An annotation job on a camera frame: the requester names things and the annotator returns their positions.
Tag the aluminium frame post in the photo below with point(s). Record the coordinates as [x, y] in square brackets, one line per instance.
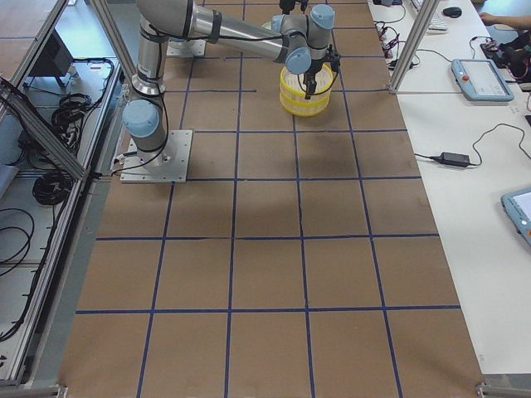
[415, 35]

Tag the teach pendant far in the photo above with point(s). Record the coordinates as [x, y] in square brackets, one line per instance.
[480, 80]

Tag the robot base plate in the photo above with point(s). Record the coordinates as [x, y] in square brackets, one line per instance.
[186, 49]
[169, 166]

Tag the black computer mouse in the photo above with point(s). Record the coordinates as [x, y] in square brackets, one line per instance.
[452, 12]

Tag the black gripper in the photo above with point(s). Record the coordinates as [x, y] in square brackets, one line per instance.
[314, 70]

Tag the yellow steamer bottom layer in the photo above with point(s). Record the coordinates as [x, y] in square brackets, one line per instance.
[304, 107]

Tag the person forearm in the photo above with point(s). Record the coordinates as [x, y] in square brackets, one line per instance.
[515, 22]

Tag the black power adapter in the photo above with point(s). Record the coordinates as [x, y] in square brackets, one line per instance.
[452, 159]

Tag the teach pendant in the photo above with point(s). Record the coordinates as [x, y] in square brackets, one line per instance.
[480, 80]
[517, 207]

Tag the teach pendant near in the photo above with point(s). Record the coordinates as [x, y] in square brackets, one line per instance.
[517, 207]

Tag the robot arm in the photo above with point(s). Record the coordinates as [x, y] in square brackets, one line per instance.
[299, 42]
[286, 6]

